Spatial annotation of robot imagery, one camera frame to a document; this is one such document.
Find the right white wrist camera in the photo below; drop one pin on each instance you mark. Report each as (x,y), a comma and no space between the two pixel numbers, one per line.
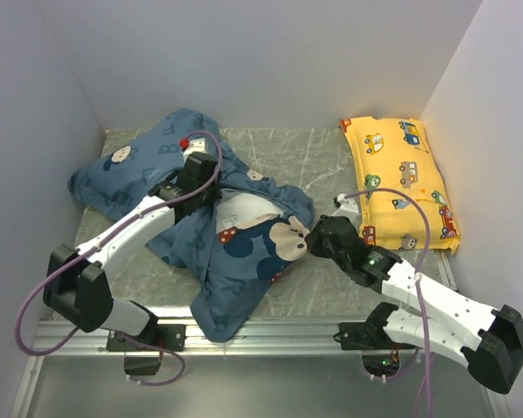
(346,207)

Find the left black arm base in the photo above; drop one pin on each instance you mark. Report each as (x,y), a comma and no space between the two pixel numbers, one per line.
(143,357)

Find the yellow car print pillow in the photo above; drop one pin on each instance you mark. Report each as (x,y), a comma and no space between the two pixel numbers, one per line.
(395,167)

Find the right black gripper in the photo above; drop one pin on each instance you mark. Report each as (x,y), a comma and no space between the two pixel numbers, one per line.
(313,239)

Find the white pillow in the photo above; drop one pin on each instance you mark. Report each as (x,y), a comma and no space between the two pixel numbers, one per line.
(239,209)

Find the blue cartoon print pillowcase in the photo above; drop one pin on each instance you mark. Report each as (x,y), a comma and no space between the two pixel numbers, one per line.
(236,248)

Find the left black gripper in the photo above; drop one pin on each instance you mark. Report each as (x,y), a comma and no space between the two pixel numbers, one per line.
(213,195)

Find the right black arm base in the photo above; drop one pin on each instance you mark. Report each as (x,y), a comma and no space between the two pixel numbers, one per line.
(380,356)

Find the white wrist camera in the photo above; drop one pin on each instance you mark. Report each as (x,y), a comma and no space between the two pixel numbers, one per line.
(189,146)
(346,207)

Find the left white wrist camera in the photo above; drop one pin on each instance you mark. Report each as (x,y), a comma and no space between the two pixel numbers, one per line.
(189,146)

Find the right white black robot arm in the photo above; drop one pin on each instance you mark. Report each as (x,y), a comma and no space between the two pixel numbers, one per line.
(487,341)

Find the aluminium mounting rail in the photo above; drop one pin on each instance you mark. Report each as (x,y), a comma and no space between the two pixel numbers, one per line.
(262,336)

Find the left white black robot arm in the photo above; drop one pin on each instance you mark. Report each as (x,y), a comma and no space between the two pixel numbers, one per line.
(79,289)

